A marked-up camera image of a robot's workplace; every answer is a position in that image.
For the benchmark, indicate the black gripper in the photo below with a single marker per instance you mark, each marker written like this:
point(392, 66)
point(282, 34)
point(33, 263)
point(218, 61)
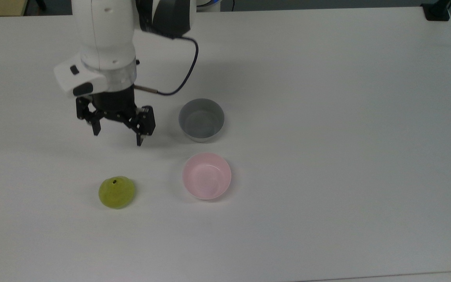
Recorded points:
point(114, 102)

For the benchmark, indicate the green pear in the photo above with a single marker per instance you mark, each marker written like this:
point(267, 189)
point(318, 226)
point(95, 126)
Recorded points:
point(116, 194)

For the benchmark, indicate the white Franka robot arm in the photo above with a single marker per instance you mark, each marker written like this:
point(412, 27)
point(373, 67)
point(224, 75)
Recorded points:
point(104, 31)

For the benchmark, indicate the grey bowl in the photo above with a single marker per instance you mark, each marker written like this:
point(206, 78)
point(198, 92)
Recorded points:
point(201, 119)

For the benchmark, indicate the pink bowl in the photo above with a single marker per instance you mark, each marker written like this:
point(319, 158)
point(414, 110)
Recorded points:
point(206, 176)

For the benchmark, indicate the black table clamp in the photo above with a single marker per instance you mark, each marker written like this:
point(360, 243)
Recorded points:
point(437, 11)

